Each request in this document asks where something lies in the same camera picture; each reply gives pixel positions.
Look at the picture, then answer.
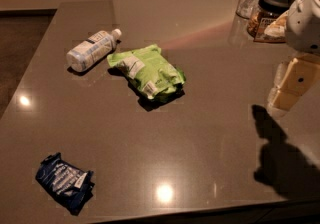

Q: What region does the nut jar black lid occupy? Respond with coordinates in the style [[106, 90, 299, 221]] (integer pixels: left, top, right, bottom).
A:
[[246, 0, 298, 44]]

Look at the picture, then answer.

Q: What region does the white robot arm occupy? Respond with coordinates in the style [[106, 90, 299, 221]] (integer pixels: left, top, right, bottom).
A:
[[264, 0, 320, 115]]

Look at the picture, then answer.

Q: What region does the clear plastic water bottle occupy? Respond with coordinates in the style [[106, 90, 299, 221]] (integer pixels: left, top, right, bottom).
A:
[[66, 29, 122, 72]]

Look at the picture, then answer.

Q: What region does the blue rxbar blueberry wrapper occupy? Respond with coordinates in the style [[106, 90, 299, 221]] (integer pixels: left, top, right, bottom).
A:
[[35, 152, 94, 216]]

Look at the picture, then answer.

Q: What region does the green rice chip bag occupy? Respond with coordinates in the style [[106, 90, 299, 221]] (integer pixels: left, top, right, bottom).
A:
[[107, 44, 186, 103]]

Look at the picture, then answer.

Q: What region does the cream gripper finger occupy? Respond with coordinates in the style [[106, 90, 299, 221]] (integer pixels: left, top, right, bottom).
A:
[[268, 55, 320, 112]]

